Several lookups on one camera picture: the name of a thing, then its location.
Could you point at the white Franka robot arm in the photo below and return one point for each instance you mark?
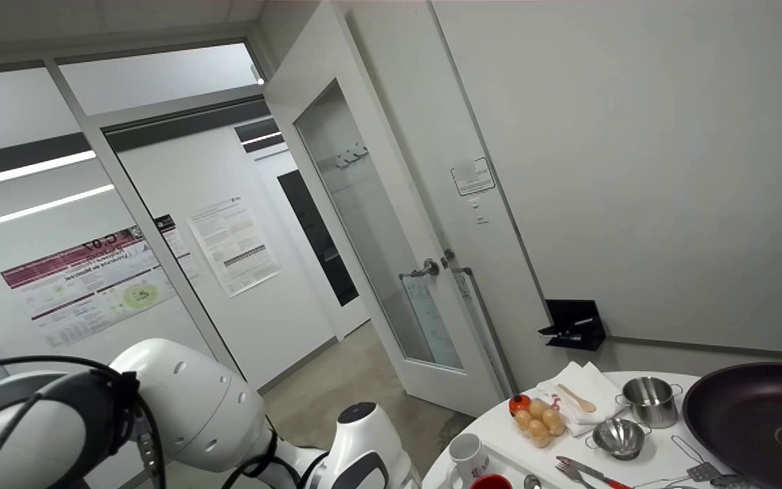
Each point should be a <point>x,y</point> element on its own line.
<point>201,408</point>

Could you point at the small wooden spoon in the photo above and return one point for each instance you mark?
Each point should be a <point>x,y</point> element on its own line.
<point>578,398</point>

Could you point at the small steel bowl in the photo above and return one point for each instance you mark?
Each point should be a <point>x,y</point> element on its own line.
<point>620,439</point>

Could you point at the white door with glass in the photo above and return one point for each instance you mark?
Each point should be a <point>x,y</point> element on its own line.
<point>364,227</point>

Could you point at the dark corridor door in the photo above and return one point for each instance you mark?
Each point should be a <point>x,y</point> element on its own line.
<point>318,238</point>

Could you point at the small white door sign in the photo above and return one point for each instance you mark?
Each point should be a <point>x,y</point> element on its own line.
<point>472,176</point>

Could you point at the small orange round toy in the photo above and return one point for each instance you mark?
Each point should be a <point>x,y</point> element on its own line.
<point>520,404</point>

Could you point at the white ceramic mug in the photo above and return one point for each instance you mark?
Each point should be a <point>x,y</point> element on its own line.
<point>467,453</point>

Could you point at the white folded napkin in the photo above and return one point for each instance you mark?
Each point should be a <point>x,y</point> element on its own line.
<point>591,381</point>

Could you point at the red enamel mug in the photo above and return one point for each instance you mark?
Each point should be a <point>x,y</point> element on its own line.
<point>490,481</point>

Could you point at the small steel round cup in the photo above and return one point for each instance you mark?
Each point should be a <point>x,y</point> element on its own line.
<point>532,481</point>

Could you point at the small steel pot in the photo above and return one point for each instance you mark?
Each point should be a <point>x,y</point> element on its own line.
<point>649,398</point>

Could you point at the steel spatula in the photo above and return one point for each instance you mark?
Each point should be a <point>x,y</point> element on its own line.
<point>703,472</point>

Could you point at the black frying pan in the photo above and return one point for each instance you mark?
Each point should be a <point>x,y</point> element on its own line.
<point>759,426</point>

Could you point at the white paper wall notice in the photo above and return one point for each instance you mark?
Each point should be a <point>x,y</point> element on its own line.
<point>232,244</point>

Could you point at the black wall marker holder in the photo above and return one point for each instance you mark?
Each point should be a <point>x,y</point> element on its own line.
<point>576,325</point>

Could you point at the maroon header wall poster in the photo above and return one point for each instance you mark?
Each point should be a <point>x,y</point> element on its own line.
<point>83,280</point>

